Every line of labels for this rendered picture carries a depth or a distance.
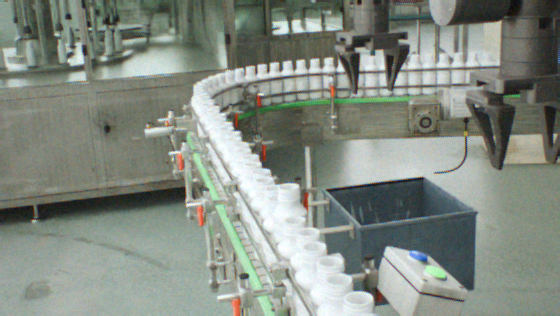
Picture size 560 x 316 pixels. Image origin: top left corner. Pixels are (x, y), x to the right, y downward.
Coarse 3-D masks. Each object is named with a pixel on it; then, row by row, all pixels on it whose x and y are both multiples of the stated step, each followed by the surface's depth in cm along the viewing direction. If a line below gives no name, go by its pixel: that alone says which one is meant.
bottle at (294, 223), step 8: (296, 216) 115; (288, 224) 112; (296, 224) 112; (304, 224) 113; (288, 232) 113; (296, 232) 113; (288, 240) 113; (280, 248) 114; (288, 248) 113; (296, 248) 113; (288, 256) 113; (288, 264) 113; (288, 280) 114; (288, 288) 115; (288, 296) 115
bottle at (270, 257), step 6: (270, 198) 126; (276, 198) 126; (270, 204) 124; (276, 204) 123; (270, 210) 124; (270, 216) 125; (264, 222) 125; (270, 222) 124; (264, 228) 125; (270, 228) 124; (270, 234) 124; (264, 240) 126; (264, 246) 127; (270, 252) 125; (270, 258) 126; (270, 282) 127
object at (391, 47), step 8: (376, 40) 110; (384, 40) 110; (392, 40) 111; (368, 48) 110; (376, 48) 110; (384, 48) 111; (392, 48) 111; (400, 48) 111; (408, 48) 112; (384, 56) 117; (392, 56) 117; (400, 56) 112; (392, 64) 117; (400, 64) 113; (392, 72) 114; (392, 80) 115; (392, 88) 115
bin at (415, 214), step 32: (352, 192) 198; (384, 192) 200; (416, 192) 203; (448, 192) 187; (352, 224) 171; (384, 224) 168; (416, 224) 170; (448, 224) 173; (352, 256) 176; (448, 256) 175
